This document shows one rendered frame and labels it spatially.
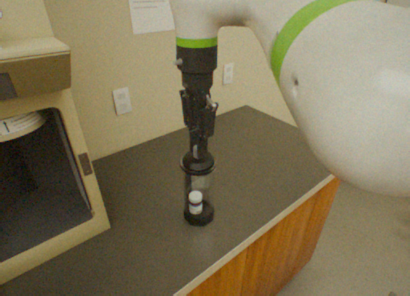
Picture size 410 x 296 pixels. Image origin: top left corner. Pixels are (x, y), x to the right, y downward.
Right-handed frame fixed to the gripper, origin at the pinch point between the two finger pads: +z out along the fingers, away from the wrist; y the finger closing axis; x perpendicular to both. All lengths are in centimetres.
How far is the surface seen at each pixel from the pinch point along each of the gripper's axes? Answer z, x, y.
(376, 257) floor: 123, 123, 39
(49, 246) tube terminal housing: 23.8, -41.8, -13.1
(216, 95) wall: 18, 56, -56
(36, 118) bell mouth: -11.1, -33.2, -17.9
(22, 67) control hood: -25.9, -32.9, -3.3
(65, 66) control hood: -24.6, -26.4, -4.6
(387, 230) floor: 123, 154, 35
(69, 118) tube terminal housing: -11.1, -27.2, -13.2
